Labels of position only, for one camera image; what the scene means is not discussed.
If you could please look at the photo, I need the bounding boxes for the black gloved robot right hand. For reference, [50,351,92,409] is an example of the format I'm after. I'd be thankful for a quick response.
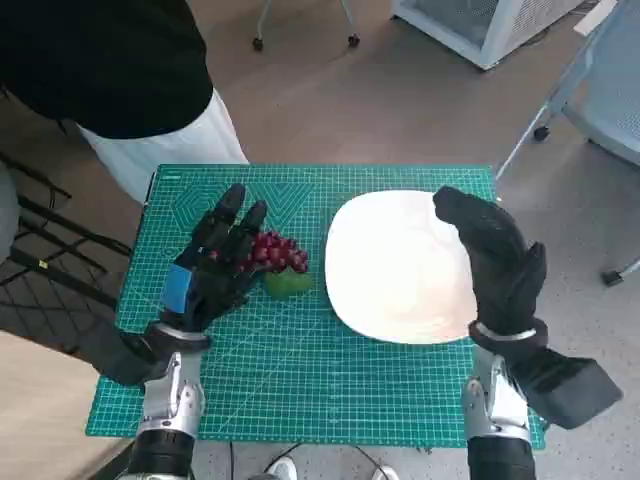
[432,185,548,335]

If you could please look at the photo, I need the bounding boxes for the bare black robot left hand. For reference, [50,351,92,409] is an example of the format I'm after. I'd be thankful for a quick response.
[159,182,269,334]

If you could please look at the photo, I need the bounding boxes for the red toy grapes with leaf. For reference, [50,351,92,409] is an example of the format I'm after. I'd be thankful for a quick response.
[234,229,314,301]

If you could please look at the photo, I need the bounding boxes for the white square plate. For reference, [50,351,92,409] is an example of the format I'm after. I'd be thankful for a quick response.
[323,189,479,345]

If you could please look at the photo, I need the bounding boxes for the green cutting mat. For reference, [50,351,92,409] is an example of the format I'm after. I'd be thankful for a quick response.
[85,163,549,449]

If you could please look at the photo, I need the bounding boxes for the light blue mesh chair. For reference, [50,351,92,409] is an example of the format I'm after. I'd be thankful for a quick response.
[494,0,640,287]

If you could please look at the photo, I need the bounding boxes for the white perforated cabinet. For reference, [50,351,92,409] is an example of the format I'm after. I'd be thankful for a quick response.
[391,0,589,72]

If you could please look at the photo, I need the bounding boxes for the person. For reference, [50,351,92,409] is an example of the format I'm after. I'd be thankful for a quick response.
[0,0,251,204]

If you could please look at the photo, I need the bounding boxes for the grey chair base with castors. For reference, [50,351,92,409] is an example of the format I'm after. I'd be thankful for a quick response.
[252,0,361,51]

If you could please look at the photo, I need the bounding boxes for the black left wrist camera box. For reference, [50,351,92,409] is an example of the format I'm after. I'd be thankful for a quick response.
[92,325,172,387]

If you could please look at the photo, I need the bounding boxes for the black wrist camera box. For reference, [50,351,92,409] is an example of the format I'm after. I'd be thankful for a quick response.
[92,325,172,387]
[509,344,625,431]

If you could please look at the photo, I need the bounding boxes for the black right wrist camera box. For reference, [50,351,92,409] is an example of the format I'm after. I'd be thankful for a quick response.
[509,344,625,431]

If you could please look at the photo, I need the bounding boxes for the black wire rack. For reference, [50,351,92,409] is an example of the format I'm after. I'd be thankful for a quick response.
[0,149,134,361]

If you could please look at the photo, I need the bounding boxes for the black floor cable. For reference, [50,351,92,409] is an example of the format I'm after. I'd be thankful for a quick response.
[227,441,381,480]

